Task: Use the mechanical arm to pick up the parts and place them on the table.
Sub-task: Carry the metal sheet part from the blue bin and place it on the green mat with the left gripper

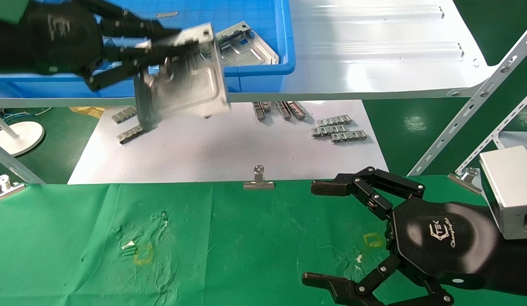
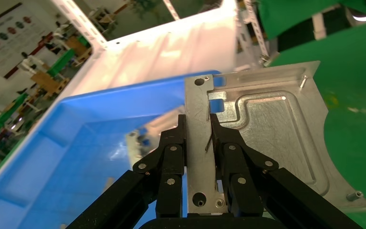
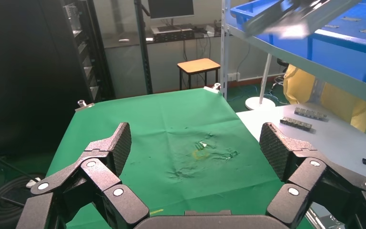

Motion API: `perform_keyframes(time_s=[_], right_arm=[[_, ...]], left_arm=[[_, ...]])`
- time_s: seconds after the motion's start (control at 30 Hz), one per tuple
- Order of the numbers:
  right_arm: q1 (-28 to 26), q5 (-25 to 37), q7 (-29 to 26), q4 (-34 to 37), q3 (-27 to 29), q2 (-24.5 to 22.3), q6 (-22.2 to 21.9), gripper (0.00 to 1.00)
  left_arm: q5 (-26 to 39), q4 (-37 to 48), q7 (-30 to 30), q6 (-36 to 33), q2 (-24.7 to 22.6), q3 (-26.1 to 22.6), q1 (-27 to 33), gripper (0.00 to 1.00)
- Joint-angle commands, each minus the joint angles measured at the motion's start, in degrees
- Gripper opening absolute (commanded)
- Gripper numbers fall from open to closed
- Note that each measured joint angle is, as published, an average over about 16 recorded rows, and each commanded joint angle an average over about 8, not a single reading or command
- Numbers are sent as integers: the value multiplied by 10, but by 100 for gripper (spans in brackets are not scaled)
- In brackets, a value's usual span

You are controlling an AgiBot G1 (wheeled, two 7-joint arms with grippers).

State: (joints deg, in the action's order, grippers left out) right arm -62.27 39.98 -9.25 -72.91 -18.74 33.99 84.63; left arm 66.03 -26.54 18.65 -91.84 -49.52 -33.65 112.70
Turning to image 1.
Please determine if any white floor sheet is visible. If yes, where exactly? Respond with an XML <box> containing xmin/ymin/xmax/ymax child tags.
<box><xmin>68</xmin><ymin>100</ymin><xmax>389</xmax><ymax>184</ymax></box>

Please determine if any silver binder clip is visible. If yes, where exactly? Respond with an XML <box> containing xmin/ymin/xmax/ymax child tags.
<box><xmin>448</xmin><ymin>167</ymin><xmax>482</xmax><ymax>195</ymax></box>
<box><xmin>243</xmin><ymin>165</ymin><xmax>275</xmax><ymax>190</ymax></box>
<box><xmin>0</xmin><ymin>174</ymin><xmax>26</xmax><ymax>204</ymax></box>

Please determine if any white round stand base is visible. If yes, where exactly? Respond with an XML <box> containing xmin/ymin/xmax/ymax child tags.
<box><xmin>0</xmin><ymin>110</ymin><xmax>45</xmax><ymax>156</ymax></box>

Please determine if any blue plastic bin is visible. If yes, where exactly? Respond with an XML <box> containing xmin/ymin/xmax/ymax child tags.
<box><xmin>0</xmin><ymin>0</ymin><xmax>296</xmax><ymax>98</ymax></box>

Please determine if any yellow plastic bag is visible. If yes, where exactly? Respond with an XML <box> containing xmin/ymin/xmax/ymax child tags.
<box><xmin>69</xmin><ymin>106</ymin><xmax>106</xmax><ymax>119</ymax></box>

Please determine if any grey sheet metal part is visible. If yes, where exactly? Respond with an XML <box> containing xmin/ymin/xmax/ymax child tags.
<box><xmin>134</xmin><ymin>22</ymin><xmax>231</xmax><ymax>130</ymax></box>
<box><xmin>215</xmin><ymin>21</ymin><xmax>279</xmax><ymax>66</ymax></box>

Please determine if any green cloth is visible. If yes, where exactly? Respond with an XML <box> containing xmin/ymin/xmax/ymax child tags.
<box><xmin>0</xmin><ymin>175</ymin><xmax>527</xmax><ymax>306</ymax></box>

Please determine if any thin floor cable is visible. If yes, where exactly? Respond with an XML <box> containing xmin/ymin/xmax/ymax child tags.
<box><xmin>0</xmin><ymin>107</ymin><xmax>54</xmax><ymax>121</ymax></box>

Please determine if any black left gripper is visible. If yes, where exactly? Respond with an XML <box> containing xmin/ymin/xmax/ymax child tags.
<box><xmin>17</xmin><ymin>0</ymin><xmax>192</xmax><ymax>91</ymax></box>

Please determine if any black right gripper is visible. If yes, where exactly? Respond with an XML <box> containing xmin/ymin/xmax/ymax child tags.
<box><xmin>302</xmin><ymin>167</ymin><xmax>502</xmax><ymax>306</ymax></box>

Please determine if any grey aluminium bar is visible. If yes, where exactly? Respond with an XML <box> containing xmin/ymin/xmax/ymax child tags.
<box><xmin>0</xmin><ymin>140</ymin><xmax>46</xmax><ymax>184</ymax></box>

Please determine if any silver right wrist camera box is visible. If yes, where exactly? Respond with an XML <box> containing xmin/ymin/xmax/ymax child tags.
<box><xmin>479</xmin><ymin>146</ymin><xmax>527</xmax><ymax>241</ymax></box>

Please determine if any white perforated angle bar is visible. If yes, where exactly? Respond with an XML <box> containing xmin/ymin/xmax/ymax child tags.
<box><xmin>407</xmin><ymin>21</ymin><xmax>527</xmax><ymax>176</ymax></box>
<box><xmin>455</xmin><ymin>87</ymin><xmax>527</xmax><ymax>175</ymax></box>

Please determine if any white metal shelf panel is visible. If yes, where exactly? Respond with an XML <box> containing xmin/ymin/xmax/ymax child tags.
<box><xmin>0</xmin><ymin>0</ymin><xmax>498</xmax><ymax>108</ymax></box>

